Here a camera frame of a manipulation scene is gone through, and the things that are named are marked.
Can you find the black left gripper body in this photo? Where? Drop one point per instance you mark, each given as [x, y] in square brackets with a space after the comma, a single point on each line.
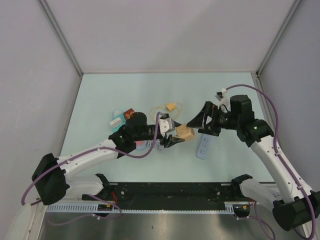
[148, 134]

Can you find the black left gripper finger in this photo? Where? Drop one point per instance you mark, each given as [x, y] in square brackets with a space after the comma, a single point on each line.
[174, 123]
[171, 141]

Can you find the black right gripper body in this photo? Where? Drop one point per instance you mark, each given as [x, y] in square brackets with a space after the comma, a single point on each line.
[220, 120]

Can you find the beige cube socket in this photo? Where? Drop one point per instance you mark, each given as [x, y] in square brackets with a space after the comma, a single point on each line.
[184, 132]

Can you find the pink square plug adapter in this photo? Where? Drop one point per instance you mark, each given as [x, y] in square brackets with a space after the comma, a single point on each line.
[140, 144]

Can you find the dark red cube socket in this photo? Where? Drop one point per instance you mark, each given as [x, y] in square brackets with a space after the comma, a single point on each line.
[128, 114]

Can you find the teal triangular power strip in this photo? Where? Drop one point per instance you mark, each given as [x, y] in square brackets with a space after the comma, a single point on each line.
[118, 113]

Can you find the white square plug adapter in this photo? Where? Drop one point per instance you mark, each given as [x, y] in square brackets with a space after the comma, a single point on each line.
[115, 122]

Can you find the light blue rectangular power strip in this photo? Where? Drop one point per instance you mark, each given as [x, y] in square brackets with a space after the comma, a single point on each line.
[204, 145]

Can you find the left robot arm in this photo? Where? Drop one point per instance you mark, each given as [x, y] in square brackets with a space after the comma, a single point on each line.
[53, 178]

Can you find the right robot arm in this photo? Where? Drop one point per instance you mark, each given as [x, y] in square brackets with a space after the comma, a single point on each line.
[295, 203]

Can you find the yellow USB charger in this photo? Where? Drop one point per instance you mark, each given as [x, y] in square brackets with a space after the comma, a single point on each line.
[170, 106]

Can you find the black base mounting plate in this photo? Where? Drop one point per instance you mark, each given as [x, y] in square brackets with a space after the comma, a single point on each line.
[174, 196]

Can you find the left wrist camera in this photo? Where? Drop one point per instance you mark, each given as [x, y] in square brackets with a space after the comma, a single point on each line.
[166, 124]

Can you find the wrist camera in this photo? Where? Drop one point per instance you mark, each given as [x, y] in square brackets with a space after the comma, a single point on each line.
[223, 100]
[166, 124]

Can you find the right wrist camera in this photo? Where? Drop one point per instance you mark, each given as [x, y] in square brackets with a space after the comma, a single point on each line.
[223, 100]

